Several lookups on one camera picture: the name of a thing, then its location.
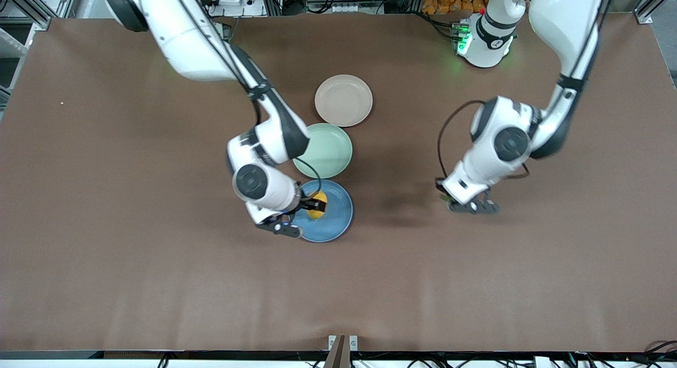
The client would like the yellow lemon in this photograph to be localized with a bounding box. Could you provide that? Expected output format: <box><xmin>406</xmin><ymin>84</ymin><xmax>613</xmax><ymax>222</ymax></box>
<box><xmin>307</xmin><ymin>191</ymin><xmax>328</xmax><ymax>220</ymax></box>

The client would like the blue plate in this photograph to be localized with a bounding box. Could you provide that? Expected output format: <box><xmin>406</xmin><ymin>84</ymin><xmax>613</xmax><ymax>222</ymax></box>
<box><xmin>291</xmin><ymin>179</ymin><xmax>354</xmax><ymax>243</ymax></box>

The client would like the mint green plate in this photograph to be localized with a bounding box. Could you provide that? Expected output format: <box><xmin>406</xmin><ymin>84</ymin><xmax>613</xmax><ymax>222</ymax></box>
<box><xmin>292</xmin><ymin>123</ymin><xmax>353</xmax><ymax>179</ymax></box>

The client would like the beige plate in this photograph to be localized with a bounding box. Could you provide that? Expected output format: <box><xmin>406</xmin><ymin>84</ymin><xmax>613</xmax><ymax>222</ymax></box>
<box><xmin>315</xmin><ymin>75</ymin><xmax>373</xmax><ymax>128</ymax></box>

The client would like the grey support beam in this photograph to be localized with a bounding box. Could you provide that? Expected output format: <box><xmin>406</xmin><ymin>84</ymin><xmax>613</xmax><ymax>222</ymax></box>
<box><xmin>323</xmin><ymin>335</ymin><xmax>347</xmax><ymax>368</ymax></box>

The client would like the bag of orange items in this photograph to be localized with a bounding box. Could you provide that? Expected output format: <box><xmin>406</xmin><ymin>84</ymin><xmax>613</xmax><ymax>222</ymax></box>
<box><xmin>421</xmin><ymin>0</ymin><xmax>490</xmax><ymax>15</ymax></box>

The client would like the metal table edge bracket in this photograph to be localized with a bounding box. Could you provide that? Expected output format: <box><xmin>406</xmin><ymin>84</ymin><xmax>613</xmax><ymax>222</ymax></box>
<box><xmin>328</xmin><ymin>335</ymin><xmax>359</xmax><ymax>353</ymax></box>

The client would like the aluminium frame profile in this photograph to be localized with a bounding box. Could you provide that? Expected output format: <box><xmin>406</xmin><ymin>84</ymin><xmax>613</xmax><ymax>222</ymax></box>
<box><xmin>632</xmin><ymin>0</ymin><xmax>677</xmax><ymax>25</ymax></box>
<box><xmin>0</xmin><ymin>0</ymin><xmax>51</xmax><ymax>31</ymax></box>

